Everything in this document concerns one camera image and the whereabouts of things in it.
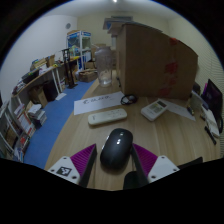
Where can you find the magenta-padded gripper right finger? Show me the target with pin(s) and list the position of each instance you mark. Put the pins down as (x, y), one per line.
(163, 166)

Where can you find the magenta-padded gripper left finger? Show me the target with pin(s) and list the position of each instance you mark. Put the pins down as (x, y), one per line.
(63, 170)

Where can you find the black computer mouse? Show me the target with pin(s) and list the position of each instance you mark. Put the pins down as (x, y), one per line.
(116, 148)

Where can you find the black mouse pad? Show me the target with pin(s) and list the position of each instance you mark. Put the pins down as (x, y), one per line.
(193, 162)

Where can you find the black marker pen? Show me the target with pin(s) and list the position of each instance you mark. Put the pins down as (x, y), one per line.
(210, 135)

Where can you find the white remote with display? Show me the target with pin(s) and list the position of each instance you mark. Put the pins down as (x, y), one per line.
(154, 110)

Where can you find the book shelf unit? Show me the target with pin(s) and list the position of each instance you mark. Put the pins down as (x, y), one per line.
(18, 131)

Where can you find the plain white paper sheet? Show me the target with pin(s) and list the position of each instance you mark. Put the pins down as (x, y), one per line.
(181, 110)

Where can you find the open white notebook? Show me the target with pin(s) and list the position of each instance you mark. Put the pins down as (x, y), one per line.
(211, 123)

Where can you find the long white remote control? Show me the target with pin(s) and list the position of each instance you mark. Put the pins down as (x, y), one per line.
(107, 116)

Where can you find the white paper sheet with writing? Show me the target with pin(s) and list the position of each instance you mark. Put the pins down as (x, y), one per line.
(98, 103)

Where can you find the dark computer monitor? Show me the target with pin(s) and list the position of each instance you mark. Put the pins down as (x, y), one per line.
(213, 98)

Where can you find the cluttered wooden side desk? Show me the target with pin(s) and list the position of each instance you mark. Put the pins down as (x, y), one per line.
(40, 78)

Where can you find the small cardboard box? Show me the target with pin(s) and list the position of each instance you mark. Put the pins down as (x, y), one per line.
(87, 75)

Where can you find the black floor stand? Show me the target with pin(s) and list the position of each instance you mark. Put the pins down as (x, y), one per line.
(69, 71)

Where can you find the large cardboard box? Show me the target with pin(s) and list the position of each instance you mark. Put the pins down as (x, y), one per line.
(150, 63)

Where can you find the clear plastic jar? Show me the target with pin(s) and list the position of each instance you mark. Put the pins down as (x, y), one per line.
(104, 66)

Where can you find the blue white glass-door cabinet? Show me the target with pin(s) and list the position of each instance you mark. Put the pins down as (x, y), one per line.
(78, 45)

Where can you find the grey flat board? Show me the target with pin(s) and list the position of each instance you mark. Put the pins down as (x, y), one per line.
(113, 25)

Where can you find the ceiling light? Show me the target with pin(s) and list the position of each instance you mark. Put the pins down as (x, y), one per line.
(115, 1)

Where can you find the round wall clock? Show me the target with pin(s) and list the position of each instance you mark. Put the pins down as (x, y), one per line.
(68, 25)

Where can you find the wall window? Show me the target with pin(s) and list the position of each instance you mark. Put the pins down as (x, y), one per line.
(121, 17)

